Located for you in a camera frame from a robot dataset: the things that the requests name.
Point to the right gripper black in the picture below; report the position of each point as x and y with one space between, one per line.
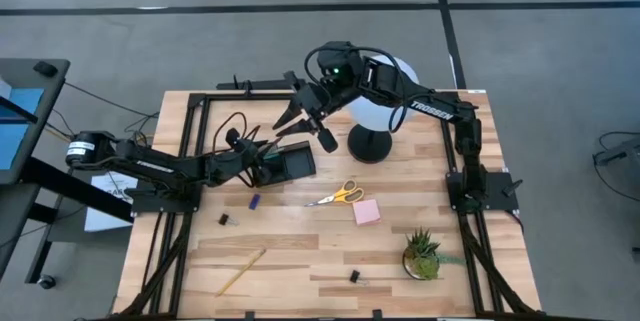
312 101

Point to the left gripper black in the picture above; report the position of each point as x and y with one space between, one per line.
235 161

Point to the purple usb flash drive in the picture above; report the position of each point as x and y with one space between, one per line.
254 201

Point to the pink sticky note pad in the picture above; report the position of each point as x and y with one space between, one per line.
366 212

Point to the yellow pencil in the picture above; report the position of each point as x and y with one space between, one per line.
241 272

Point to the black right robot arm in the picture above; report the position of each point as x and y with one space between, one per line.
435 108

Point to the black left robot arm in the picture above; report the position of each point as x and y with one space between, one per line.
155 167

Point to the black mesh desk organizer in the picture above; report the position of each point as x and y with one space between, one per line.
297 161

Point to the long black bar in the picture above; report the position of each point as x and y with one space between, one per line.
280 84

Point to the black clamp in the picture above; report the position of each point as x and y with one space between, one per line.
246 87

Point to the white globe table lamp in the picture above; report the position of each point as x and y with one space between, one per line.
370 146

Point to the black binder clip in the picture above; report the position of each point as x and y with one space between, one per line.
354 276
224 219

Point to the white paper sheet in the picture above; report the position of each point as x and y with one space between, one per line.
105 211

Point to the succulent plant in dark bowl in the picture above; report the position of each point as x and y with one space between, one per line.
422 261

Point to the grey desk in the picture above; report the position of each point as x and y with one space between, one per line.
50 91

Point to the black computer mouse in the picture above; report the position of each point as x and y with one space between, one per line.
45 68

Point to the blue screen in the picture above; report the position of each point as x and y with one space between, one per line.
20 126

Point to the black caster wheel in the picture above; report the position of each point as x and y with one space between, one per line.
46 282

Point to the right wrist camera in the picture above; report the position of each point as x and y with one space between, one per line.
335 63

